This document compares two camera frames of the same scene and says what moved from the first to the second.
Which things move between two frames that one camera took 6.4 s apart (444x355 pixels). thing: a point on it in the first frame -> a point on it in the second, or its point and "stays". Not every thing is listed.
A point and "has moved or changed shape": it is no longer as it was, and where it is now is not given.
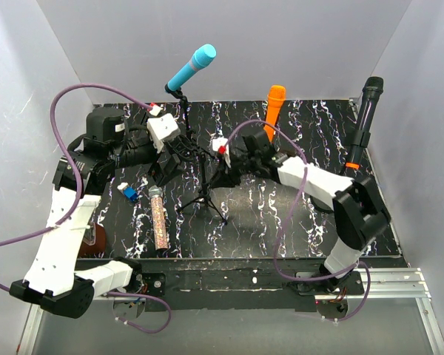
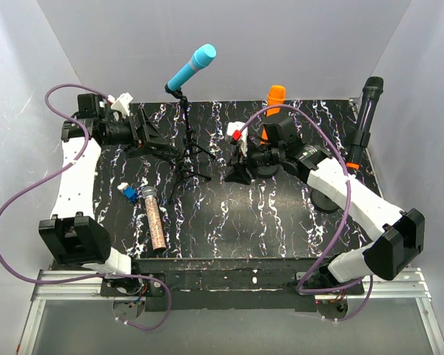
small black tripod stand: x=204 y=194 -> x=187 y=164
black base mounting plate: x=240 y=285 stays
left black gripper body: x=159 y=171 -> x=140 y=136
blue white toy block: x=128 y=191 stays
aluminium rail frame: x=379 y=285 stays
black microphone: x=372 y=89 stays
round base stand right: x=320 y=205 stays
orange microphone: x=277 y=96 stays
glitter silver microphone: x=160 y=229 has moved or changed shape
